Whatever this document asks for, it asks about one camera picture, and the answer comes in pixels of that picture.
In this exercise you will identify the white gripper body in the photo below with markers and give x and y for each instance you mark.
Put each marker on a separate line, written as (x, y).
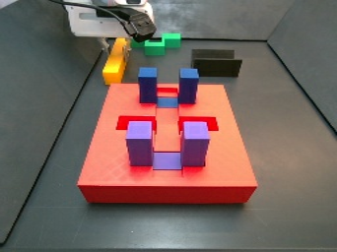
(85, 24)

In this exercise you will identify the red slotted base board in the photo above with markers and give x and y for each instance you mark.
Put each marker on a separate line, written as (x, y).
(109, 181)

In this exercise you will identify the green zigzag block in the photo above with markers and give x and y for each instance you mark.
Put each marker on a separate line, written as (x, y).
(156, 47)

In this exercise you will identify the black angle bracket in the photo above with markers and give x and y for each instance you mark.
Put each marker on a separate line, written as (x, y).
(215, 63)

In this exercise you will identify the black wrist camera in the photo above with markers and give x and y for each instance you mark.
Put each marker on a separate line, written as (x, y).
(135, 21)

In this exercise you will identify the purple U block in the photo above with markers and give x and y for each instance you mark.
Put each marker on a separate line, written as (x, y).
(195, 144)

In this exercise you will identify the dark blue U block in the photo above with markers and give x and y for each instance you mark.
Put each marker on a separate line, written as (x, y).
(148, 89)

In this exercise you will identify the yellow long block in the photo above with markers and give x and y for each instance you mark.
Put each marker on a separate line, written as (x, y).
(116, 62)

